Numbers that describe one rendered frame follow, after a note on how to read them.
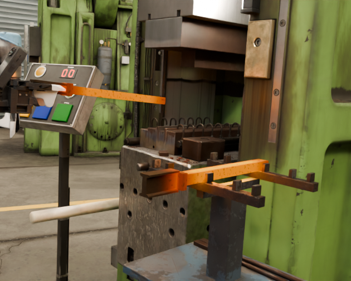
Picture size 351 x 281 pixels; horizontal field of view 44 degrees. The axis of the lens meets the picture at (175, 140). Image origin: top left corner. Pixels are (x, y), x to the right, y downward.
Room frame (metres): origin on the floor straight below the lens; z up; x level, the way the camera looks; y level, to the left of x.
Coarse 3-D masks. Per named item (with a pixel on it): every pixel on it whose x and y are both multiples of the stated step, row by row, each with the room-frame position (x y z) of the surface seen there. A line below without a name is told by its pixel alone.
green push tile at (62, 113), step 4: (60, 104) 1.73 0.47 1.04; (64, 104) 1.73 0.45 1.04; (68, 104) 1.72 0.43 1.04; (56, 108) 1.73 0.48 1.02; (60, 108) 1.72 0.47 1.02; (64, 108) 1.72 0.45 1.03; (68, 108) 1.71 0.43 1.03; (56, 112) 1.72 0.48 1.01; (60, 112) 1.71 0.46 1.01; (64, 112) 1.71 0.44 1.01; (68, 112) 1.70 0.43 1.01; (52, 116) 1.72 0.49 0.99; (56, 116) 1.71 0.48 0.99; (60, 116) 1.70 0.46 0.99; (64, 116) 1.70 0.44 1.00; (68, 116) 1.69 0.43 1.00; (56, 120) 1.70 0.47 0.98; (60, 120) 1.69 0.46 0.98; (64, 120) 1.68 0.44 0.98
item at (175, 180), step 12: (168, 168) 0.85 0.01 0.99; (204, 168) 0.92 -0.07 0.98; (216, 168) 0.93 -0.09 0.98; (228, 168) 0.95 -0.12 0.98; (240, 168) 0.98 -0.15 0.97; (252, 168) 1.02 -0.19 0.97; (144, 180) 0.79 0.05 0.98; (156, 180) 0.80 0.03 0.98; (168, 180) 0.83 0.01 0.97; (180, 180) 0.83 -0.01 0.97; (192, 180) 0.86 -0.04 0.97; (144, 192) 0.79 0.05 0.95; (156, 192) 0.80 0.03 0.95; (168, 192) 0.82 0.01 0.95
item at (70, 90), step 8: (32, 80) 1.10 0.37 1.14; (40, 80) 1.10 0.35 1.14; (72, 88) 1.15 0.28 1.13; (80, 88) 1.17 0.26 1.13; (88, 88) 1.19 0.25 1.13; (96, 96) 1.21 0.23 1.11; (104, 96) 1.22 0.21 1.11; (112, 96) 1.24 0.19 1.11; (120, 96) 1.26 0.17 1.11; (128, 96) 1.27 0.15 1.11; (136, 96) 1.29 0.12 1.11; (144, 96) 1.31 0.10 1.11; (152, 96) 1.33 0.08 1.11
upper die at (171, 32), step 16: (160, 32) 1.51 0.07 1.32; (176, 32) 1.44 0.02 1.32; (192, 32) 1.45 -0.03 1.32; (208, 32) 1.50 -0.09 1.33; (224, 32) 1.55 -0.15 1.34; (240, 32) 1.60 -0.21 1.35; (160, 48) 1.55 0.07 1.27; (176, 48) 1.50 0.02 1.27; (192, 48) 1.46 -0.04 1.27; (208, 48) 1.50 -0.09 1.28; (224, 48) 1.55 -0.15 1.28; (240, 48) 1.61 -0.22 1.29
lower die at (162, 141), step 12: (144, 132) 1.56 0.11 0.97; (156, 132) 1.50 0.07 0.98; (168, 132) 1.45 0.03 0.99; (180, 132) 1.44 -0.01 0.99; (192, 132) 1.47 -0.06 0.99; (204, 132) 1.51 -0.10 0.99; (216, 132) 1.55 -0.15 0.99; (228, 132) 1.59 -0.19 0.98; (144, 144) 1.55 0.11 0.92; (156, 144) 1.50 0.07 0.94; (168, 144) 1.45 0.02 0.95
